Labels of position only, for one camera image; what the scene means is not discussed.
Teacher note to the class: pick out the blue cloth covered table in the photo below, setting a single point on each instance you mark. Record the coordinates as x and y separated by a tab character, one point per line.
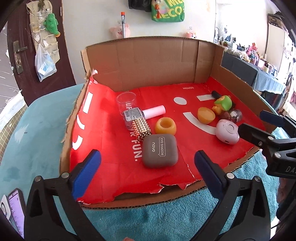
242	71

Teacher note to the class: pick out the beige hanging organizer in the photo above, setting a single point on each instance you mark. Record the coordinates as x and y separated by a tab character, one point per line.
34	14

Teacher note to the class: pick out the white power bank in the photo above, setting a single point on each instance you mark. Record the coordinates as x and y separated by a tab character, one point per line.
4	206

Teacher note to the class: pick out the orange plastic ball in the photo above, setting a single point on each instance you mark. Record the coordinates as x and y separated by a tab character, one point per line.
205	115

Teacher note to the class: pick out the glass bottle brown round cap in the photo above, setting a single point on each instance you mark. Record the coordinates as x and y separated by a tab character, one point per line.
234	114

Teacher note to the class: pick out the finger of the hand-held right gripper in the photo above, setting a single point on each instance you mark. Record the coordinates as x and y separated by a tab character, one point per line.
270	115
254	136

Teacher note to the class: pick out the red paper liner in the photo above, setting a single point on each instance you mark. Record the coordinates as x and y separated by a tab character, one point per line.
120	171

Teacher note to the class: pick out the smartphone in dark case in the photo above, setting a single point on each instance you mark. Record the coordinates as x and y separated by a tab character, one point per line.
17	210

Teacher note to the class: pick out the pile of table knickknacks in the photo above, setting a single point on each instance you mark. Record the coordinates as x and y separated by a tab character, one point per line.
254	58

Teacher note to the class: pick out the pink pig plush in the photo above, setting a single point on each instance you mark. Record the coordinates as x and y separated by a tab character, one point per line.
115	31

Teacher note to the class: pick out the clear plastic cup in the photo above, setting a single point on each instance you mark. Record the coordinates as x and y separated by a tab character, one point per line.
126	102

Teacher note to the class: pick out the person's right forearm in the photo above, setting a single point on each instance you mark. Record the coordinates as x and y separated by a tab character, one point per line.
286	199

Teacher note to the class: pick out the cardboard box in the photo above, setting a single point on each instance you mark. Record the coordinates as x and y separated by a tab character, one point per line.
150	62

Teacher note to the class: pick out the translucent plastic bag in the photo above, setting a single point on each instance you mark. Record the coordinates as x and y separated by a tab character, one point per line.
45	67

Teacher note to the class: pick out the gold studded bottle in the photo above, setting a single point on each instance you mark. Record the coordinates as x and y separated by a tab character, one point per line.
141	128

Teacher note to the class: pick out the pink round device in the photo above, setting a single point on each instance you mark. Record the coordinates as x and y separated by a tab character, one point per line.
225	132

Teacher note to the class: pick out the dark brown door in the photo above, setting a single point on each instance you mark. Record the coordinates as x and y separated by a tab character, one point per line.
64	46

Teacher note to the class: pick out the taupe eye shadow case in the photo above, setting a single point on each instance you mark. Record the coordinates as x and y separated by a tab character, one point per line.
150	160

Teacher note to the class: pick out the black bag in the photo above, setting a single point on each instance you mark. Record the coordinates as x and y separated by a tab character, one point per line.
138	4

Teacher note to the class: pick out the green squishy toy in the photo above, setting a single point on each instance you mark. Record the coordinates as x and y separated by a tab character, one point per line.
224	103

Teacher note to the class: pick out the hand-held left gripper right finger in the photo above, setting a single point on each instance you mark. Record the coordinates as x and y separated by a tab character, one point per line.
209	172

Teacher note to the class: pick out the giant pencil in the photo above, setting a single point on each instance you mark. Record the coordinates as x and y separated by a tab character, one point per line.
123	24

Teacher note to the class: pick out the green dinosaur plush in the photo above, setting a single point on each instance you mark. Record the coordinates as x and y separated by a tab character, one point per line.
52	24

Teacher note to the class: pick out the green tote bag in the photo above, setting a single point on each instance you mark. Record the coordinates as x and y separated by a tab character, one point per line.
171	14

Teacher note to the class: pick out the pink nail polish bottle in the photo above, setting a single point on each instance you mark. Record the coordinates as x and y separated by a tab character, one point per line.
152	111

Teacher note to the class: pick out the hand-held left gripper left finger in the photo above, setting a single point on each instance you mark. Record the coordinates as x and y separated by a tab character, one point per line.
86	172

